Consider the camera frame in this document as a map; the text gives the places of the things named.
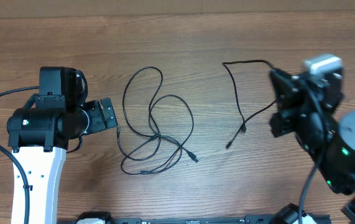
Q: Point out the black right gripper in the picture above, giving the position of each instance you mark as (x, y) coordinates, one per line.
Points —
(278, 122)

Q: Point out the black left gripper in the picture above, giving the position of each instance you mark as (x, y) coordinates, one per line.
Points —
(99, 122)

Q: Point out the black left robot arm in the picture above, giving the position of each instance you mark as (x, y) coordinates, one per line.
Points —
(39, 133)

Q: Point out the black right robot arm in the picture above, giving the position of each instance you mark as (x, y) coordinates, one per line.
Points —
(334, 157)

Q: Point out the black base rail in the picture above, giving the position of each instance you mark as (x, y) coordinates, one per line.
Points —
(287, 214)

